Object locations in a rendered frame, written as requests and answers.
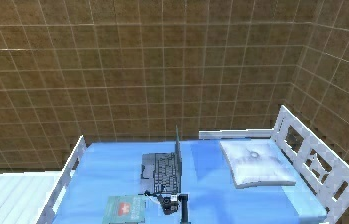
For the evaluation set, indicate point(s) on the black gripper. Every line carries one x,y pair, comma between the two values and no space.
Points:
168,206

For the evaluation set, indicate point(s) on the dark grey open laptop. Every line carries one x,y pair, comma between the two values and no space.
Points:
165,170

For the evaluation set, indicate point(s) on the teal book with red mark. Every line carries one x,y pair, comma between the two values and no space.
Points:
123,210

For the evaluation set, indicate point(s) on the white pillow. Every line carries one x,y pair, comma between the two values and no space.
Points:
258,161

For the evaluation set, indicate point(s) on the white bed with blue sheet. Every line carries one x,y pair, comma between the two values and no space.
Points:
108,166

